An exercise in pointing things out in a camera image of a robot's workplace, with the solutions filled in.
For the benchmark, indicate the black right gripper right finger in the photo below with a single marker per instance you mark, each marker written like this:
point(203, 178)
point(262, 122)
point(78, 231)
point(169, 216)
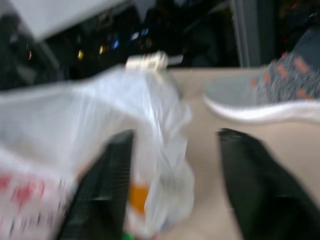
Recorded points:
point(262, 190)

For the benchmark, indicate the grey orange-striped sneaker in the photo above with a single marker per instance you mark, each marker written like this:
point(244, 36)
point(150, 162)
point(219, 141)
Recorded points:
point(275, 97)

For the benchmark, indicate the white printed plastic bag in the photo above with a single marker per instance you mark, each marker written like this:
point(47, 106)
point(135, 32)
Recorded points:
point(82, 117)

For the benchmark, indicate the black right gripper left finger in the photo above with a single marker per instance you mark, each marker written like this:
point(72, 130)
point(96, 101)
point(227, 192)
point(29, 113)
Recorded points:
point(100, 190)

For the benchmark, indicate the white board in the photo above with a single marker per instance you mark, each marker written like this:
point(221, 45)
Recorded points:
point(62, 15)

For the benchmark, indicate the grey metal post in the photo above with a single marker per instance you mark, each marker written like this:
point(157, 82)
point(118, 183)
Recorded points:
point(247, 32)

